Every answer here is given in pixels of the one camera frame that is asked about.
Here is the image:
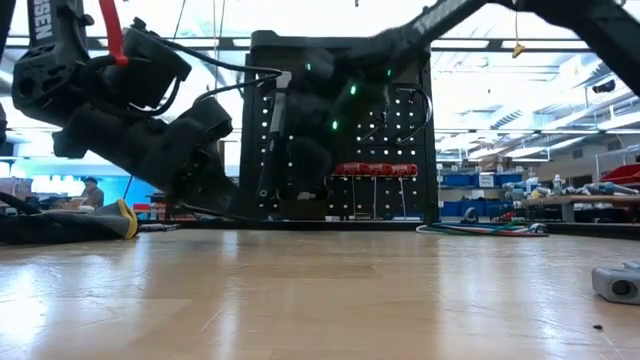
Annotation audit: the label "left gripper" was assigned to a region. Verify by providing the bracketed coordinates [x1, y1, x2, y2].
[137, 117, 253, 220]

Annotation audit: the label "grey black claw hammer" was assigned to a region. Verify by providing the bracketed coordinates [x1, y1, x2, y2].
[257, 69, 294, 201]

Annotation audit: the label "black storage bin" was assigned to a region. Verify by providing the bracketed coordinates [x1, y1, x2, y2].
[277, 192, 329, 221]

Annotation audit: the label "black pegboard cart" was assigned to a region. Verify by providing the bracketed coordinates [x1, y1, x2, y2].
[238, 29, 440, 226]

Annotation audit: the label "grey glove yellow cuff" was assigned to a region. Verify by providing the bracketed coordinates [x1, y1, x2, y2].
[42, 198, 140, 241]

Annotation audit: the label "person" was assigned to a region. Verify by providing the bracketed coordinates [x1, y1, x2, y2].
[79, 176, 105, 209]

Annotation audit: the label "blue storage bins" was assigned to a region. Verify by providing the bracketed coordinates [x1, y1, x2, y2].
[442, 172, 524, 218]

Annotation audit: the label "black work glove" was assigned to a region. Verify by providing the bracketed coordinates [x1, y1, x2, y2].
[0, 192, 126, 246]

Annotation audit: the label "wooden workbench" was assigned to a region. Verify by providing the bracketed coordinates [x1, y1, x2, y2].
[522, 194, 640, 224]

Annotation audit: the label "red storage bin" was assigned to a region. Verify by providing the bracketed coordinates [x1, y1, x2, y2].
[599, 163, 640, 185]

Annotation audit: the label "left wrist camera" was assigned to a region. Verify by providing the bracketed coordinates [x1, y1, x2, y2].
[174, 97, 234, 147]

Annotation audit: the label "coloured wire bundle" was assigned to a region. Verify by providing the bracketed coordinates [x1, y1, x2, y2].
[415, 222, 550, 238]

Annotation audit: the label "red strap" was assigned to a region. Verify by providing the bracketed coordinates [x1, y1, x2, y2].
[98, 0, 130, 68]

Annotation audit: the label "yellow cord with plug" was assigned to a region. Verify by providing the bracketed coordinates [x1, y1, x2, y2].
[512, 0, 527, 59]

